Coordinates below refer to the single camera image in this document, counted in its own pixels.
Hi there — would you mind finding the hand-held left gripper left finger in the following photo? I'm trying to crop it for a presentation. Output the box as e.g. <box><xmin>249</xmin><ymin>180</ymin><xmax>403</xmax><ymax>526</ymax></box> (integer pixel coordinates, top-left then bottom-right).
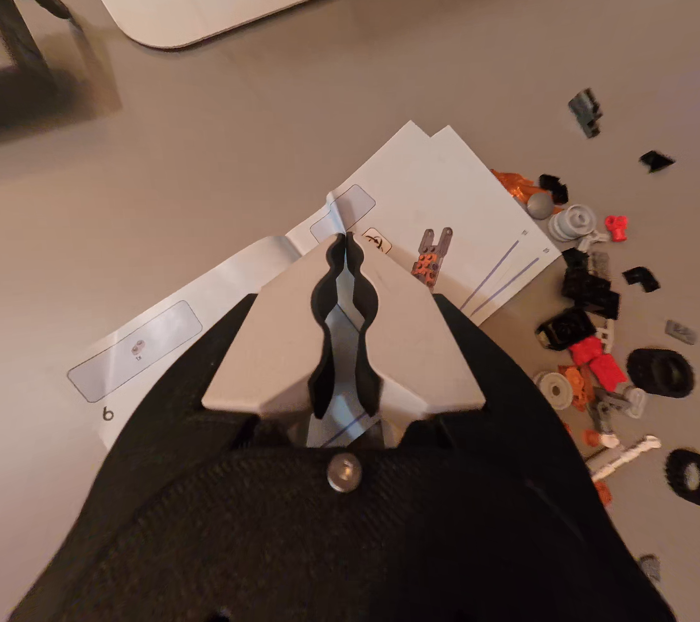
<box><xmin>201</xmin><ymin>232</ymin><xmax>347</xmax><ymax>448</ymax></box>

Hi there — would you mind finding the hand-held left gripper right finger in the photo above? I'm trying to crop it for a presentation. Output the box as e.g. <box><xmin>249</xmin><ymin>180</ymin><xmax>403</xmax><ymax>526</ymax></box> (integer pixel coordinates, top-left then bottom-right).
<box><xmin>347</xmin><ymin>231</ymin><xmax>487</xmax><ymax>448</ymax></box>

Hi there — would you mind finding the lego instruction booklet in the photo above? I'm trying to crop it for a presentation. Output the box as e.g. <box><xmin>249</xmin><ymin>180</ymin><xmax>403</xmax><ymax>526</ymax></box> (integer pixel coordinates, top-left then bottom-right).
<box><xmin>67</xmin><ymin>120</ymin><xmax>563</xmax><ymax>450</ymax></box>

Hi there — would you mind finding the grey lego wheel hub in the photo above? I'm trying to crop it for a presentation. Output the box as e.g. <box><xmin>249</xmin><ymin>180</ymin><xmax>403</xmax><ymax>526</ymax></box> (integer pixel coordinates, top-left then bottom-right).
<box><xmin>533</xmin><ymin>370</ymin><xmax>576</xmax><ymax>410</ymax></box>
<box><xmin>549</xmin><ymin>204</ymin><xmax>596</xmax><ymax>243</ymax></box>

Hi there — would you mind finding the pile of lego pieces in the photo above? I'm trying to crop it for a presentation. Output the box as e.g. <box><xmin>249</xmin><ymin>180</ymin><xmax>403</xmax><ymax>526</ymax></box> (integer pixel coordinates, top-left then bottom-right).
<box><xmin>526</xmin><ymin>187</ymin><xmax>665</xmax><ymax>508</ymax></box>

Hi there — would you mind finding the orange lego flame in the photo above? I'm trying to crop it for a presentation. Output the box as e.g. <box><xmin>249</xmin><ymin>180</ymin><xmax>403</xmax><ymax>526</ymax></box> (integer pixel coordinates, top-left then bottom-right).
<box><xmin>490</xmin><ymin>169</ymin><xmax>565</xmax><ymax>213</ymax></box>

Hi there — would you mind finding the wide black lego tyre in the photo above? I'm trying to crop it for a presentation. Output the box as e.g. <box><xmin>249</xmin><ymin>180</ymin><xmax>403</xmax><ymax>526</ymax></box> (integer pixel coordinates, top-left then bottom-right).
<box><xmin>626</xmin><ymin>348</ymin><xmax>695</xmax><ymax>398</ymax></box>

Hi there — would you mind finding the black lego arch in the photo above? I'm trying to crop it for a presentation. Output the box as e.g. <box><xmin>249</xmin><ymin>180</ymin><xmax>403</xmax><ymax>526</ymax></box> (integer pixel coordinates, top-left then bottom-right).
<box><xmin>622</xmin><ymin>266</ymin><xmax>661</xmax><ymax>294</ymax></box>

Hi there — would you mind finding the small grey lego tile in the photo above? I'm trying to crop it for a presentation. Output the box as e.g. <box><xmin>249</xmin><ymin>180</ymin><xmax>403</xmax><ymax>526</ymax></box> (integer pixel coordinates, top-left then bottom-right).
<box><xmin>665</xmin><ymin>319</ymin><xmax>699</xmax><ymax>345</ymax></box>

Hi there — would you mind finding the thin black lego tyre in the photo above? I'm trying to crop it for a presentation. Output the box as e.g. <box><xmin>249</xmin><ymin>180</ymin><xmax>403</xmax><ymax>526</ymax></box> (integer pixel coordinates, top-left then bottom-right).
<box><xmin>665</xmin><ymin>448</ymin><xmax>700</xmax><ymax>504</ymax></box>

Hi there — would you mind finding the black lego slope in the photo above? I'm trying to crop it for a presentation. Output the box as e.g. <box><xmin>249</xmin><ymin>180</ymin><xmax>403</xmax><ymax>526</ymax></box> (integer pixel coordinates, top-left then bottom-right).
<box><xmin>638</xmin><ymin>150</ymin><xmax>676</xmax><ymax>174</ymax></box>

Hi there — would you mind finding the white lego chain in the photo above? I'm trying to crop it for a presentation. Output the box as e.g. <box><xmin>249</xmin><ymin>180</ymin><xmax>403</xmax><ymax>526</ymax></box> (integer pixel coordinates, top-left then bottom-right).
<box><xmin>585</xmin><ymin>434</ymin><xmax>662</xmax><ymax>482</ymax></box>

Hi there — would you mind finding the black lego bracket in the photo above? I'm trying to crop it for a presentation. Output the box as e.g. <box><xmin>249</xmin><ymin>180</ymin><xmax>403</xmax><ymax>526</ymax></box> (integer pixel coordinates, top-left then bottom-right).
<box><xmin>567</xmin><ymin>87</ymin><xmax>603</xmax><ymax>139</ymax></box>

